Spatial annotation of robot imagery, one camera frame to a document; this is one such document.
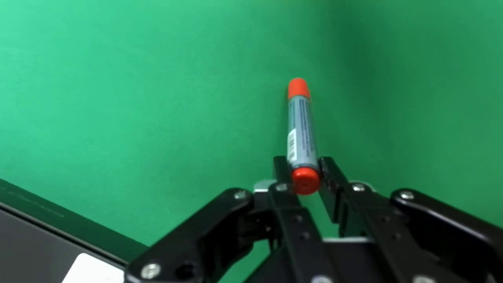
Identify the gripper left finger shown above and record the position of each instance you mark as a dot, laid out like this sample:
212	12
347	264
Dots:
220	232

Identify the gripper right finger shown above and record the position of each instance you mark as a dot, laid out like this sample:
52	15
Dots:
408	232

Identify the grey marker with orange cap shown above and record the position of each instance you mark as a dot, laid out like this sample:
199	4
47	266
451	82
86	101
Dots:
301	135

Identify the white paper sheet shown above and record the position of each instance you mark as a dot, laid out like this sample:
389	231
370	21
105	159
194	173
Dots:
92	270

